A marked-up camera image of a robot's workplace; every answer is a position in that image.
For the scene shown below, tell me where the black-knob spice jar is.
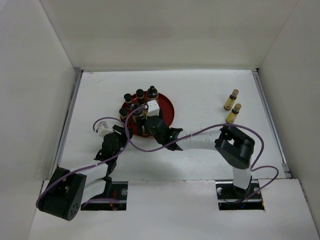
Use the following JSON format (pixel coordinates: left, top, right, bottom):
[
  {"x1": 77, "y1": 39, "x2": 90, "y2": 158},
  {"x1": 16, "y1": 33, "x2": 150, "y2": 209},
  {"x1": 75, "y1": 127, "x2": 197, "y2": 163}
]
[
  {"x1": 130, "y1": 103, "x2": 146, "y2": 118},
  {"x1": 146, "y1": 85, "x2": 159, "y2": 101}
]

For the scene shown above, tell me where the small black-cap spice bottle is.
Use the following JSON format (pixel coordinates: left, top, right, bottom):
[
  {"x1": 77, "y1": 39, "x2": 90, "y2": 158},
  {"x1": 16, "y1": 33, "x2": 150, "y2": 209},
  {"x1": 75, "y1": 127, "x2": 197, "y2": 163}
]
[
  {"x1": 119, "y1": 107, "x2": 129, "y2": 123},
  {"x1": 123, "y1": 93, "x2": 133, "y2": 110},
  {"x1": 136, "y1": 89, "x2": 146, "y2": 105}
]

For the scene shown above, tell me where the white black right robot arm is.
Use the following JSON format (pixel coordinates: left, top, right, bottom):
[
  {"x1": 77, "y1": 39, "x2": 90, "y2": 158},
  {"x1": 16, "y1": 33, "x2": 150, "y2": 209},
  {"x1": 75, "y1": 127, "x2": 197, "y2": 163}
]
[{"x1": 144, "y1": 115, "x2": 255, "y2": 198}]

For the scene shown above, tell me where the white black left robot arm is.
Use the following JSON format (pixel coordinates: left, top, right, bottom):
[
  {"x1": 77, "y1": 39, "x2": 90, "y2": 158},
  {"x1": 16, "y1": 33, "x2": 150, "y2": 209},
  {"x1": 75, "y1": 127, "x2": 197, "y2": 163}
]
[{"x1": 36, "y1": 125, "x2": 133, "y2": 221}]

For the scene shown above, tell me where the red round tray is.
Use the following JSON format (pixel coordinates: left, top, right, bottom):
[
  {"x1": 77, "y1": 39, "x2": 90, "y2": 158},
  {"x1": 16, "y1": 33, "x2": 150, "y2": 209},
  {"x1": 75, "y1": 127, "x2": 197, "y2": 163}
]
[{"x1": 120, "y1": 91, "x2": 175, "y2": 138}]

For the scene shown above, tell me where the front yellow sauce bottle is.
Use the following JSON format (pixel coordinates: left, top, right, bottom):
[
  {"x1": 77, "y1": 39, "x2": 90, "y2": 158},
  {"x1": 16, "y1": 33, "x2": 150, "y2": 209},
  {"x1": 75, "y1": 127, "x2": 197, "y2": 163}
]
[{"x1": 225, "y1": 103, "x2": 242, "y2": 124}]

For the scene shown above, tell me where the yellow sauce bottle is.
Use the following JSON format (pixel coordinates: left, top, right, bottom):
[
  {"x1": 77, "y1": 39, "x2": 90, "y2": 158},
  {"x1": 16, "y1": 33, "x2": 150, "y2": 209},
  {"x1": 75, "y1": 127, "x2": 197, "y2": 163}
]
[
  {"x1": 225, "y1": 103, "x2": 242, "y2": 124},
  {"x1": 223, "y1": 89, "x2": 239, "y2": 111}
]

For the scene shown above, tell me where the back yellow sauce bottle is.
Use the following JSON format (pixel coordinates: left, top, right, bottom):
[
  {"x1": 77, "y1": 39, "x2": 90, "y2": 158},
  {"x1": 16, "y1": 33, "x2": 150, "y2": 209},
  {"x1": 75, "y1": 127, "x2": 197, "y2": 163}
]
[{"x1": 223, "y1": 89, "x2": 239, "y2": 111}]

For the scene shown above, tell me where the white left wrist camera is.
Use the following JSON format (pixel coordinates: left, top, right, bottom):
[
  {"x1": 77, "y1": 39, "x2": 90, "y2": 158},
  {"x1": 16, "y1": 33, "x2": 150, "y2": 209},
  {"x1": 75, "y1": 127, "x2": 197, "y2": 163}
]
[{"x1": 96, "y1": 121, "x2": 113, "y2": 138}]

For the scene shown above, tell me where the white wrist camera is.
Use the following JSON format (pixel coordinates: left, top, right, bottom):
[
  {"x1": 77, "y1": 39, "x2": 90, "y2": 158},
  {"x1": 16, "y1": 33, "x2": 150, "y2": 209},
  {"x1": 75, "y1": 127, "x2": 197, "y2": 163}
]
[
  {"x1": 146, "y1": 100, "x2": 160, "y2": 117},
  {"x1": 96, "y1": 121, "x2": 113, "y2": 138}
]

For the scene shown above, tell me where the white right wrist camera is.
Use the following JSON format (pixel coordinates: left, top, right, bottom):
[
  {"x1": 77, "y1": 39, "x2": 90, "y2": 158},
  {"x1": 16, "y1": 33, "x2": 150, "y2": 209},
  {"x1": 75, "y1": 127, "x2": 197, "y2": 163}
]
[{"x1": 146, "y1": 100, "x2": 160, "y2": 117}]

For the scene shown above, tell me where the left metal table rail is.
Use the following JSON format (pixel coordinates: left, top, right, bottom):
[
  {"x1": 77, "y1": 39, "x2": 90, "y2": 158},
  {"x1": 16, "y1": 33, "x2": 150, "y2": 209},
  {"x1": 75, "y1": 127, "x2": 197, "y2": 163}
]
[{"x1": 48, "y1": 67, "x2": 84, "y2": 178}]

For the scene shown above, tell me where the metal table rail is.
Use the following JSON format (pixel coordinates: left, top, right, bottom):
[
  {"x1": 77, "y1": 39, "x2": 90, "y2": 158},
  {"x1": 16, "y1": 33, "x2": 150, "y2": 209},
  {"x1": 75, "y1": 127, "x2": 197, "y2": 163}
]
[
  {"x1": 48, "y1": 67, "x2": 84, "y2": 178},
  {"x1": 251, "y1": 69, "x2": 292, "y2": 179}
]

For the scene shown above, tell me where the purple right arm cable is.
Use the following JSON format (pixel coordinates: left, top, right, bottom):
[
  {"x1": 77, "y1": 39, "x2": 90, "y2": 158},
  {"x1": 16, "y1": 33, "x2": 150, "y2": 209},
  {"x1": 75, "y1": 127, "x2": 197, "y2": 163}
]
[{"x1": 124, "y1": 104, "x2": 280, "y2": 201}]

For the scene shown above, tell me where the right metal table rail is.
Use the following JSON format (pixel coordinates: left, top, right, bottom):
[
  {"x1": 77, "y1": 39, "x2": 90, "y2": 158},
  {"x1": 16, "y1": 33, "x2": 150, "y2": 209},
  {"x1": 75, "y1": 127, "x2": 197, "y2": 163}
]
[{"x1": 251, "y1": 69, "x2": 292, "y2": 179}]

